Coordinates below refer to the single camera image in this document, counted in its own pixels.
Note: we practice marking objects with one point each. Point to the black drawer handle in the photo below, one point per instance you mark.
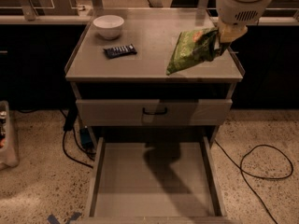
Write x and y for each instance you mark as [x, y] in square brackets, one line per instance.
[154, 113]

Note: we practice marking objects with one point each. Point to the white ceramic bowl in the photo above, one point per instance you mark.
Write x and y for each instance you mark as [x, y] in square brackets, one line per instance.
[109, 26]

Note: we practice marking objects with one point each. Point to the open grey middle drawer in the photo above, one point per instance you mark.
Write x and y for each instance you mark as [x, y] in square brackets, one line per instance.
[156, 183]

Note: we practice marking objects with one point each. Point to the grey drawer cabinet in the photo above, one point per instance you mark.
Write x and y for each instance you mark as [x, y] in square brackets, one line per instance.
[142, 76]

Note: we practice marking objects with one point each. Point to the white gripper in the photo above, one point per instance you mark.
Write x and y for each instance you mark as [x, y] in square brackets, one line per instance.
[237, 12]

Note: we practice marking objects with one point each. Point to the clear plastic bin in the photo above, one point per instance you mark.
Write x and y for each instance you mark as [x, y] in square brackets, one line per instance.
[9, 153]

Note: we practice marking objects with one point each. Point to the dark blue snack bar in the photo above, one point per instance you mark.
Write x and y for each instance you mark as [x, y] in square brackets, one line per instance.
[119, 51]

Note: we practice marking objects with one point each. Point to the closed grey top drawer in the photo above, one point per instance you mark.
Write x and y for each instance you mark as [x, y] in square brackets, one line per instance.
[129, 112]

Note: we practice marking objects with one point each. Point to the green jalapeno chip bag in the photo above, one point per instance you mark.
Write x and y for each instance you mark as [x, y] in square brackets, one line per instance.
[195, 47]

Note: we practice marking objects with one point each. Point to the blue power adapter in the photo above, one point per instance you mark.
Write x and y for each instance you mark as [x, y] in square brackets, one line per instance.
[85, 138]

